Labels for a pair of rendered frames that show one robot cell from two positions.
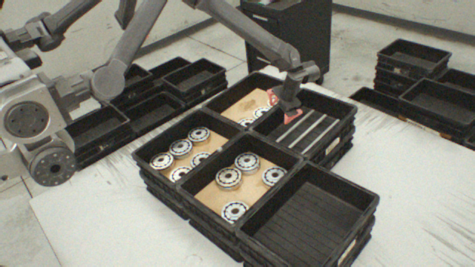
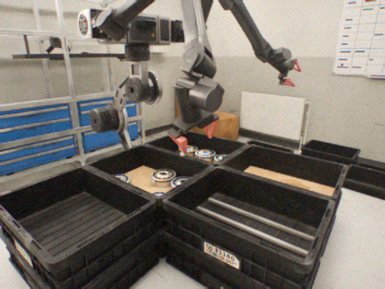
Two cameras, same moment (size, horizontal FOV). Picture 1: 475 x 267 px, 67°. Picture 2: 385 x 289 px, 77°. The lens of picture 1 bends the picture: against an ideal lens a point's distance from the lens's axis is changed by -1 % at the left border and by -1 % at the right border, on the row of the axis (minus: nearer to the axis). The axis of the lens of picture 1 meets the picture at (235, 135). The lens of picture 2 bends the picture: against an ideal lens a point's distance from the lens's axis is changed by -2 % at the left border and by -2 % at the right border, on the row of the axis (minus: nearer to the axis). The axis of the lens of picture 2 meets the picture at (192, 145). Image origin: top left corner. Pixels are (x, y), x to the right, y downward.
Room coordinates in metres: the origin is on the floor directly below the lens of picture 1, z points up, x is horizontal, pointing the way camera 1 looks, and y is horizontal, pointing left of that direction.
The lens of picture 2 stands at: (0.92, -0.85, 1.31)
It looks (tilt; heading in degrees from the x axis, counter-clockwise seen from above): 20 degrees down; 78
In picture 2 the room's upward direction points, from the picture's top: straight up
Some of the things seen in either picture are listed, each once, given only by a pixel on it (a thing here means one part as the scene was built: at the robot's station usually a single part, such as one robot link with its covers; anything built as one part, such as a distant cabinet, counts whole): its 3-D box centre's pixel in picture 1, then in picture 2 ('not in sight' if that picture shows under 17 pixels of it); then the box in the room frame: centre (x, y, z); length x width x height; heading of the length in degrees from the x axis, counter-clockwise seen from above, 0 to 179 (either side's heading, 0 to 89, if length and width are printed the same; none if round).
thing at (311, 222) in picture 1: (308, 224); (74, 218); (0.71, -0.19, 0.87); 0.40 x 0.30 x 0.11; 131
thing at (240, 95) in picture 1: (252, 107); (280, 180); (1.43, -0.10, 0.87); 0.40 x 0.30 x 0.11; 131
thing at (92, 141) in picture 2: not in sight; (110, 121); (0.59, 2.08, 0.60); 0.72 x 0.03 x 0.56; 35
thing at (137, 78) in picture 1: (130, 103); (325, 172); (2.46, 0.79, 0.37); 0.40 x 0.30 x 0.45; 125
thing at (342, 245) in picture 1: (308, 214); (71, 203); (0.71, -0.19, 0.92); 0.40 x 0.30 x 0.02; 131
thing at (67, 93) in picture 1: (67, 93); (103, 23); (0.79, 0.39, 1.45); 0.09 x 0.08 x 0.12; 35
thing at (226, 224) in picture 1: (240, 174); (148, 168); (0.94, 0.00, 0.92); 0.40 x 0.30 x 0.02; 131
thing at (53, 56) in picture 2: not in sight; (81, 56); (0.34, 2.18, 1.32); 1.20 x 0.45 x 0.06; 35
